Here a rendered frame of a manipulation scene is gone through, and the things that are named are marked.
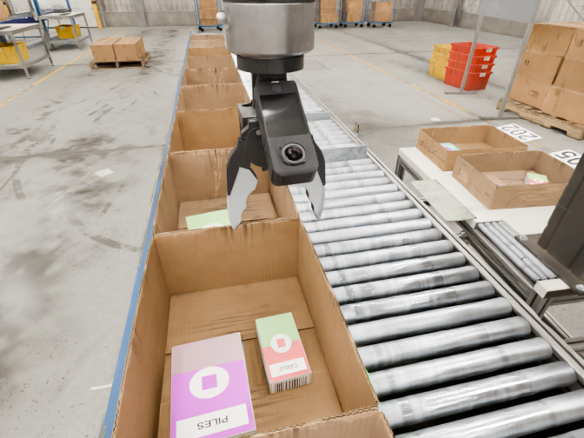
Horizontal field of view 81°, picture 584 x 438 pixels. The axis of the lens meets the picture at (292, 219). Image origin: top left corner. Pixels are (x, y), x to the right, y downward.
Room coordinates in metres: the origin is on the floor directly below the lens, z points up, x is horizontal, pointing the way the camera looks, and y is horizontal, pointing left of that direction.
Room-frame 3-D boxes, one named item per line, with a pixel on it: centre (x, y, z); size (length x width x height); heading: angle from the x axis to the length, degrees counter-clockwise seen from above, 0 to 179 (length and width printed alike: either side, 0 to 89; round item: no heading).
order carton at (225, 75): (1.89, 0.42, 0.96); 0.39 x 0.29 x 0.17; 12
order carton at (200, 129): (1.12, 0.25, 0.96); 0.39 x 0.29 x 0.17; 12
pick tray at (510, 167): (1.23, -0.90, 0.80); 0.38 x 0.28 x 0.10; 96
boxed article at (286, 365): (0.37, 0.02, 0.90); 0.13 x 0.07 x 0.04; 15
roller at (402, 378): (0.45, -0.36, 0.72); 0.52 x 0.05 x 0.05; 102
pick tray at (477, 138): (1.55, -0.84, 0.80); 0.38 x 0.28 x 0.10; 98
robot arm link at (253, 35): (0.39, 0.03, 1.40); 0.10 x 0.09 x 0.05; 102
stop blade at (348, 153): (1.50, -0.13, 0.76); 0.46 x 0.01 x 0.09; 102
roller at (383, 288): (0.71, -0.31, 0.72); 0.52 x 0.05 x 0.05; 102
